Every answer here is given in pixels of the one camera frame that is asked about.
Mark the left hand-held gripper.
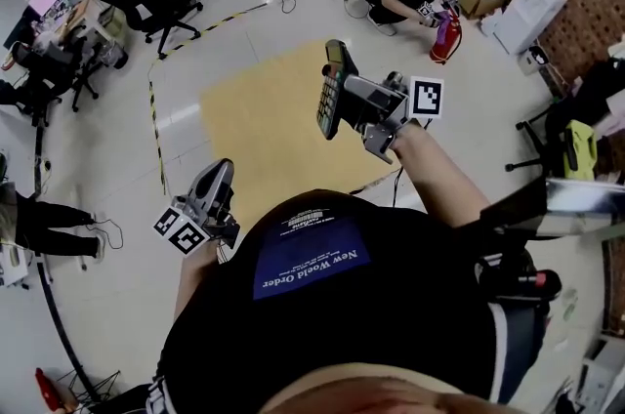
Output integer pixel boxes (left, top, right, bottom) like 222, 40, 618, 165
152, 157, 240, 257

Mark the person's black printed t-shirt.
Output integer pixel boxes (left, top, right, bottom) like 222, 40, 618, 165
155, 188, 504, 414

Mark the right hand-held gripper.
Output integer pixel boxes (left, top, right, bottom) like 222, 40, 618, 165
320, 63, 445, 165

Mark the navy white shoulder strap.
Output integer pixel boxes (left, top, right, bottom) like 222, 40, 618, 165
487, 302, 546, 403
146, 375, 172, 414

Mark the person's chin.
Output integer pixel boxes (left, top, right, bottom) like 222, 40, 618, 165
251, 362, 526, 414

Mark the black calculator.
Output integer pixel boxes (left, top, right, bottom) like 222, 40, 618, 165
315, 39, 360, 141

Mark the black metal frame stand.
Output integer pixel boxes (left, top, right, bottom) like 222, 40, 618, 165
480, 175, 625, 240

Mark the light wooden pedestal table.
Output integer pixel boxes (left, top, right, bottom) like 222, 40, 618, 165
198, 38, 406, 196

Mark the black floor cable cover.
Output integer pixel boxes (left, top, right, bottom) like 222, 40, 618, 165
31, 123, 99, 403

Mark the yellow-green jacket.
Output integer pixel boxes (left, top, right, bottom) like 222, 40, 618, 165
563, 118, 598, 182

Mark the yellow black striped floor strip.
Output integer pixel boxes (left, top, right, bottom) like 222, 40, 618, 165
147, 0, 351, 196

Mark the white desk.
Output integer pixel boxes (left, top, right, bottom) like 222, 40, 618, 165
0, 245, 30, 289

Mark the person's left forearm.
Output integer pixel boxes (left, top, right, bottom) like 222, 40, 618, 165
173, 239, 235, 325

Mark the small white box device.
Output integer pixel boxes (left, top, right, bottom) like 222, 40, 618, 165
517, 45, 551, 76

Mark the red fire extinguisher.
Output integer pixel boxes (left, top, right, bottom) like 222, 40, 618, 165
429, 9, 463, 64

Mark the person's right forearm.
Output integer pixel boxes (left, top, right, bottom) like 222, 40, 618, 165
393, 118, 492, 228

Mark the black wire rack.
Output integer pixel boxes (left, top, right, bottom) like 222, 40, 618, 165
62, 370, 121, 403

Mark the black belt pack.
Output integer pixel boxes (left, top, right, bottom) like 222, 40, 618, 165
476, 250, 563, 304

